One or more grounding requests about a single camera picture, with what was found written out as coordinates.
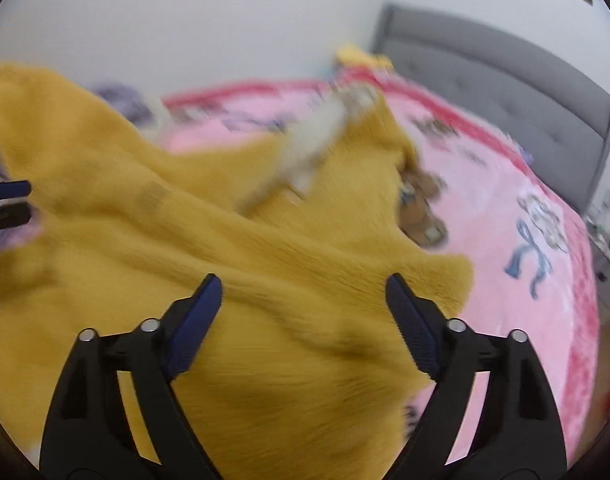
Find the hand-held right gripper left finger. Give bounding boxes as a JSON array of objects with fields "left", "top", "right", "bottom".
[{"left": 39, "top": 273, "right": 223, "bottom": 480}]

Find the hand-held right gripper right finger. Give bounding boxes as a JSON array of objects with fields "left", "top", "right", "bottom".
[{"left": 385, "top": 273, "right": 568, "bottom": 480}]

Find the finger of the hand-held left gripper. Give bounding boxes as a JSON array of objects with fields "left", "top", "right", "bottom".
[
  {"left": 0, "top": 179, "right": 32, "bottom": 201},
  {"left": 0, "top": 203, "right": 32, "bottom": 239}
]

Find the yellow fleece garment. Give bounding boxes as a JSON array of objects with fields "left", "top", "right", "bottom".
[{"left": 0, "top": 62, "right": 474, "bottom": 480}]

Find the pink printed blanket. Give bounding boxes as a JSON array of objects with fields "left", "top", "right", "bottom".
[{"left": 160, "top": 77, "right": 602, "bottom": 463}]

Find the purple crumpled cloth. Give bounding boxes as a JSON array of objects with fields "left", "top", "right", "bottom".
[{"left": 0, "top": 82, "right": 156, "bottom": 261}]

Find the grey nightstand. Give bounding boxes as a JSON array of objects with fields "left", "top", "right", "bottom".
[{"left": 584, "top": 187, "right": 610, "bottom": 307}]

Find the grey padded headboard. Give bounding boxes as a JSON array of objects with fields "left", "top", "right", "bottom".
[{"left": 370, "top": 2, "right": 610, "bottom": 217}]

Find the yellow plush pillow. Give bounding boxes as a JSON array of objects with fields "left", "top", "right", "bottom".
[{"left": 334, "top": 44, "right": 396, "bottom": 73}]

